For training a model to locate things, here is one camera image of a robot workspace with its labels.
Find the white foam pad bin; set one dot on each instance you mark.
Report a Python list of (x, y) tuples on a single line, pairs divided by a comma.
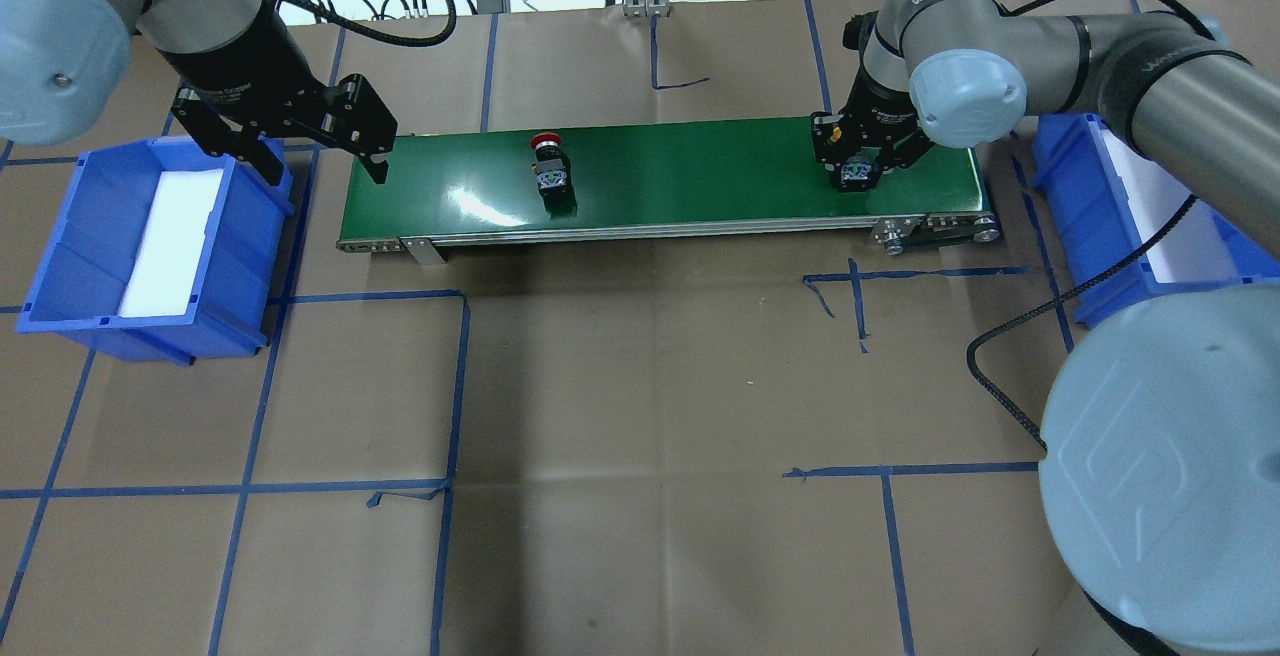
[(1193, 251), (171, 246)]

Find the white foam pad left bin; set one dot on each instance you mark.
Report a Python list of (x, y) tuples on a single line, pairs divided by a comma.
[(171, 246)]

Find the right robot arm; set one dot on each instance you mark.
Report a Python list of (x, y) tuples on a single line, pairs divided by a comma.
[(1152, 384)]

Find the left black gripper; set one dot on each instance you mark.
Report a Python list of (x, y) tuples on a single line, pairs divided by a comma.
[(238, 54)]

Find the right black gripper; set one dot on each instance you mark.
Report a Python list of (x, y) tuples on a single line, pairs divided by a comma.
[(882, 101)]

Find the left blue bin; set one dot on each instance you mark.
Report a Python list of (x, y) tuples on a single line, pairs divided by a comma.
[(90, 255)]

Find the yellow push button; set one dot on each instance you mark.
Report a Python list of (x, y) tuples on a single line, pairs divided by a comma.
[(858, 166)]

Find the white foam pad right bin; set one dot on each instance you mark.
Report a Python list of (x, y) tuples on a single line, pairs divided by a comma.
[(1193, 251)]

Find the green conveyor belt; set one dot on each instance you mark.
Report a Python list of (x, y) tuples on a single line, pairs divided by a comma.
[(718, 177)]

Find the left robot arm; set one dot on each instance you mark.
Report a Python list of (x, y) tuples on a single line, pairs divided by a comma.
[(61, 60)]

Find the red push button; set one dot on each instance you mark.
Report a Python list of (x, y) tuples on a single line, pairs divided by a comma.
[(551, 167)]

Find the blue bin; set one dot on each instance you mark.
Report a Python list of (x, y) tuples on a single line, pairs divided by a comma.
[(90, 255), (1106, 200)]

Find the right blue bin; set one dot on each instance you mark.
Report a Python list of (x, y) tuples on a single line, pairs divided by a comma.
[(1106, 200)]

